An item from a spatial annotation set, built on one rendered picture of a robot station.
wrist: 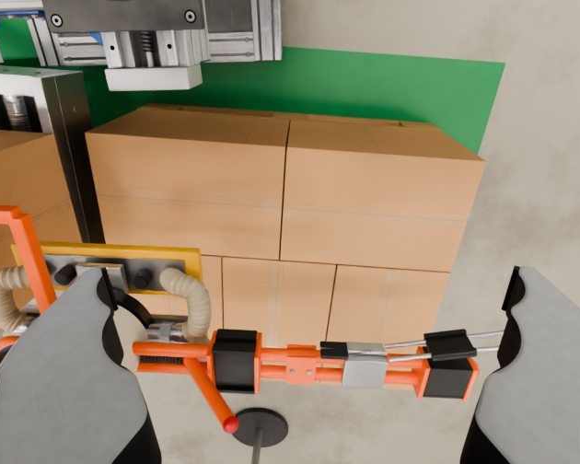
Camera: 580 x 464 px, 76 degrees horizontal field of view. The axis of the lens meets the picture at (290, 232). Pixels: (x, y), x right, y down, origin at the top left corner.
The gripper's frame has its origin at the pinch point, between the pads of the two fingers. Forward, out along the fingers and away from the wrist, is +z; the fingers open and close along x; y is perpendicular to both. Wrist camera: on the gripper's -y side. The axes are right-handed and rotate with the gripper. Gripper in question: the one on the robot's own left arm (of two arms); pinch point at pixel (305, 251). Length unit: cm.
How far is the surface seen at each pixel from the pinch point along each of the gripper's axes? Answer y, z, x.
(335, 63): 3, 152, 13
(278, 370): 43, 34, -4
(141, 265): 29, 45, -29
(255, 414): 213, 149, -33
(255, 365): 40, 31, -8
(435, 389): 45, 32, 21
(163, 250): 27, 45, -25
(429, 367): 41, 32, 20
